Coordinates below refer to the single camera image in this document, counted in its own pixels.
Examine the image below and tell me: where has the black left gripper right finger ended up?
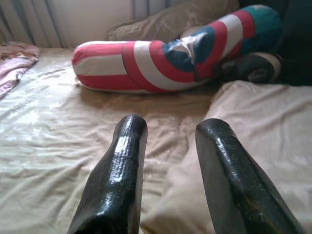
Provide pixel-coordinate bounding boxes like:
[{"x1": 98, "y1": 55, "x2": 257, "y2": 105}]
[{"x1": 195, "y1": 118, "x2": 305, "y2": 234}]

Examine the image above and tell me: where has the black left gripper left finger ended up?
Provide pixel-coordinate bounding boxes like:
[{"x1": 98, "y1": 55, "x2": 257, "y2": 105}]
[{"x1": 67, "y1": 115, "x2": 148, "y2": 234}]

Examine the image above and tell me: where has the pink cartoon print quilt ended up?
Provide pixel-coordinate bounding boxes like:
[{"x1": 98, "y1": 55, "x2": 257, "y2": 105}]
[{"x1": 0, "y1": 41, "x2": 41, "y2": 98}]

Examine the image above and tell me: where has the beige folded blanket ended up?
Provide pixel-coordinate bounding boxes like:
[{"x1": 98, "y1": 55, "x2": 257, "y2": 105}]
[{"x1": 141, "y1": 80, "x2": 312, "y2": 234}]

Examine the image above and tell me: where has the pale floral bedsheet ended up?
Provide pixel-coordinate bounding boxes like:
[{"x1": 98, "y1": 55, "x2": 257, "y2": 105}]
[{"x1": 0, "y1": 46, "x2": 312, "y2": 234}]

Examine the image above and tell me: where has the dark green white rolled cloth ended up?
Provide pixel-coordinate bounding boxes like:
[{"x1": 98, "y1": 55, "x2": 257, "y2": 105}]
[{"x1": 219, "y1": 51, "x2": 283, "y2": 83}]

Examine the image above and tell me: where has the shield print bolster pillow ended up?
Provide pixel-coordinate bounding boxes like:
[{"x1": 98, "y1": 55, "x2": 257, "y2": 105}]
[{"x1": 72, "y1": 4, "x2": 283, "y2": 95}]

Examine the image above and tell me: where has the dark blue fabric item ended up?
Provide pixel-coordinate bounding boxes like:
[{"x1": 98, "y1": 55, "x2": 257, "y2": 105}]
[{"x1": 238, "y1": 0, "x2": 312, "y2": 86}]

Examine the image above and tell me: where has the beige pillow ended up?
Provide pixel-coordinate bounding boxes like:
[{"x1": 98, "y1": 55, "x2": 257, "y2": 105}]
[{"x1": 107, "y1": 0, "x2": 241, "y2": 42}]

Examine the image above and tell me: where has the grey striped curtain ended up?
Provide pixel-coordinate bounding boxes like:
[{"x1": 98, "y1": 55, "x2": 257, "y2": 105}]
[{"x1": 0, "y1": 0, "x2": 63, "y2": 48}]

